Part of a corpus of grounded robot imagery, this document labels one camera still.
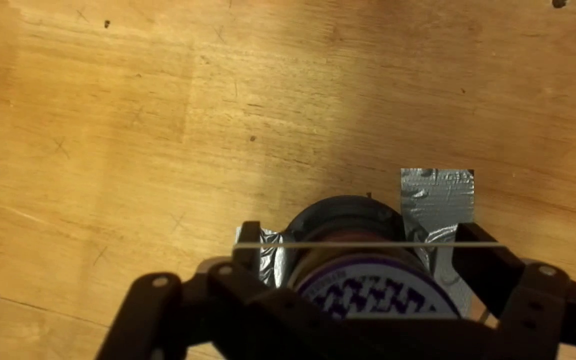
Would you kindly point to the thin stretched rubber band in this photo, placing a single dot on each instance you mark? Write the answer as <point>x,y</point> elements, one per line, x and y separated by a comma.
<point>362,244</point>

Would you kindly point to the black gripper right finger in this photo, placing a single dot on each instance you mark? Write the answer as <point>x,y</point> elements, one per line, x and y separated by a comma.
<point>532,300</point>

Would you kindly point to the dark upside-down cup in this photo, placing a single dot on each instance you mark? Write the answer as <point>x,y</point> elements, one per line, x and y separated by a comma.
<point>348,282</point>

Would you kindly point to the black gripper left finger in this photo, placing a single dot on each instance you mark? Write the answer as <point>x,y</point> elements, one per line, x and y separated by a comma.
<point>161,317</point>

